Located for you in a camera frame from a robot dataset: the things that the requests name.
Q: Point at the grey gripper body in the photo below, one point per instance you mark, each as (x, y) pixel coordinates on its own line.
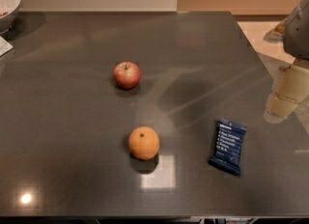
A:
(297, 33)

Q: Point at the white paper sheet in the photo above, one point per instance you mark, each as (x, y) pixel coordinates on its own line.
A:
(5, 47)

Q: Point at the dark blue snack bar wrapper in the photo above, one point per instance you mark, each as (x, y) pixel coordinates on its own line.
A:
(227, 151)

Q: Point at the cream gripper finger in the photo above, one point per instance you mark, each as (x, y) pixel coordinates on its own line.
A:
(290, 87)

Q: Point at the red apple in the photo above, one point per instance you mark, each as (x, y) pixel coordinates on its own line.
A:
(127, 75)

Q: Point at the white bowl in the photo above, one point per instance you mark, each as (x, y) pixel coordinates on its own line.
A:
(8, 12)

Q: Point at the orange fruit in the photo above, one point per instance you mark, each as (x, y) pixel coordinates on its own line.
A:
(144, 143)

